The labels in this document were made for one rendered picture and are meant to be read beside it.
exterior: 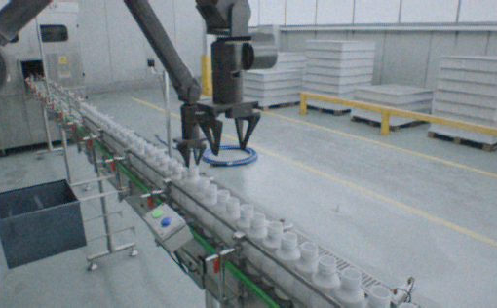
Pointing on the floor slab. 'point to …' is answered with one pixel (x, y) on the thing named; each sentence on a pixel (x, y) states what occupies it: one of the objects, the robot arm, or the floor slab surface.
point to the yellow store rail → (423, 120)
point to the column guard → (206, 75)
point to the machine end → (54, 26)
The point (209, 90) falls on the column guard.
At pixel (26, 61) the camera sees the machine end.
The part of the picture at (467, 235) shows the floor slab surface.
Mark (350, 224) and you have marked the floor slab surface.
